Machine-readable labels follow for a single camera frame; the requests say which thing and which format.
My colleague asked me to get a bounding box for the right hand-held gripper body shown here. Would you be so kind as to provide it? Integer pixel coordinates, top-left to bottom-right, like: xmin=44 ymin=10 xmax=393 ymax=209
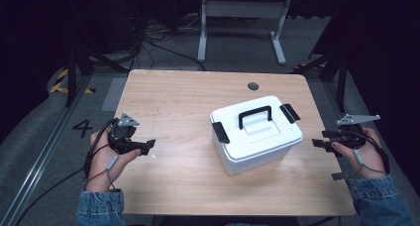
xmin=325 ymin=113 xmax=381 ymax=158

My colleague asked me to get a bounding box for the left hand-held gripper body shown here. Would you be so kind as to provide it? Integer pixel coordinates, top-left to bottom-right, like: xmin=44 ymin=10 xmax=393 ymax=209
xmin=107 ymin=112 xmax=150 ymax=156

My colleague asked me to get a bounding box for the white storage box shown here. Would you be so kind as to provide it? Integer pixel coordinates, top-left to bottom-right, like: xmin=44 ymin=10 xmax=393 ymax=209
xmin=211 ymin=130 xmax=304 ymax=176

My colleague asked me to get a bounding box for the white box lid black handle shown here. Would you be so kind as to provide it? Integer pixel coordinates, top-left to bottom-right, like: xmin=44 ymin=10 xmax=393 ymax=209
xmin=209 ymin=94 xmax=304 ymax=164

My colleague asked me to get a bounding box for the person's right hand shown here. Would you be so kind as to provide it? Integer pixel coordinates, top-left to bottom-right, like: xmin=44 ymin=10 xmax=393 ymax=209
xmin=331 ymin=126 xmax=387 ymax=179

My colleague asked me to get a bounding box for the person's left hand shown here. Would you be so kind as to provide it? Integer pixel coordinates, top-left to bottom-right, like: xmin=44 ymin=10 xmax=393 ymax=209
xmin=84 ymin=126 xmax=144 ymax=193

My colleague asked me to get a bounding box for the black tripod stand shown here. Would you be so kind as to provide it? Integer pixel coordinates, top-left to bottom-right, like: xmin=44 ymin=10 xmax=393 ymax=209
xmin=290 ymin=51 xmax=349 ymax=113
xmin=64 ymin=37 xmax=131 ymax=108

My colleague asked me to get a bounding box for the person's right denim sleeve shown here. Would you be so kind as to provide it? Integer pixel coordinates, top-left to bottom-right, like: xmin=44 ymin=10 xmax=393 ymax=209
xmin=345 ymin=173 xmax=416 ymax=226

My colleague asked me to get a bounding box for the person's denim sleeve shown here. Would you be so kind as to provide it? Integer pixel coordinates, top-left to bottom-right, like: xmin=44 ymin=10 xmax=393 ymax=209
xmin=345 ymin=173 xmax=416 ymax=226
xmin=75 ymin=187 xmax=127 ymax=226

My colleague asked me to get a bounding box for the person's left denim sleeve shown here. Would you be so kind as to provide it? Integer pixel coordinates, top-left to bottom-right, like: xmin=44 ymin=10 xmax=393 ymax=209
xmin=75 ymin=187 xmax=127 ymax=226

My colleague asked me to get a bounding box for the right gripper grey cable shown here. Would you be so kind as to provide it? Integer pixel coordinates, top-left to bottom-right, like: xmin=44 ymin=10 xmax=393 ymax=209
xmin=350 ymin=148 xmax=388 ymax=179

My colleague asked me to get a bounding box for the gripper grey cable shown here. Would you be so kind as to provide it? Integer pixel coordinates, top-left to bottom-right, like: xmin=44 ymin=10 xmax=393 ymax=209
xmin=350 ymin=148 xmax=388 ymax=179
xmin=84 ymin=154 xmax=120 ymax=191

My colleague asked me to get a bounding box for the left gripper grey cable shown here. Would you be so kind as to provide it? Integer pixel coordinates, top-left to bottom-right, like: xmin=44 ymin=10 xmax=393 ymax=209
xmin=84 ymin=154 xmax=120 ymax=191

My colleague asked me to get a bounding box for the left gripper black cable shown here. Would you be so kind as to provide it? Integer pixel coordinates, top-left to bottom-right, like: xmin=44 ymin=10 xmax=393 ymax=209
xmin=14 ymin=118 xmax=119 ymax=226

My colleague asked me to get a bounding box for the black wrist strap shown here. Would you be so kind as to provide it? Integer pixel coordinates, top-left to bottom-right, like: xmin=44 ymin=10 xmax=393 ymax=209
xmin=363 ymin=129 xmax=391 ymax=175

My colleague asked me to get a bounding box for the metal floor rail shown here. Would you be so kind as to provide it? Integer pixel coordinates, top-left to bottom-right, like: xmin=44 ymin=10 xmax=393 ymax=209
xmin=0 ymin=73 xmax=95 ymax=226

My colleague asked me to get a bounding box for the bundle of black floor cables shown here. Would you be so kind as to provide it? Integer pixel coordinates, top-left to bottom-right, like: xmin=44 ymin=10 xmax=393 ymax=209
xmin=98 ymin=7 xmax=207 ymax=71

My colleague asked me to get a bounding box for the white metal table frame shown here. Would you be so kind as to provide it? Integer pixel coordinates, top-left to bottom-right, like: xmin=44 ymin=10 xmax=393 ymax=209
xmin=196 ymin=0 xmax=292 ymax=65

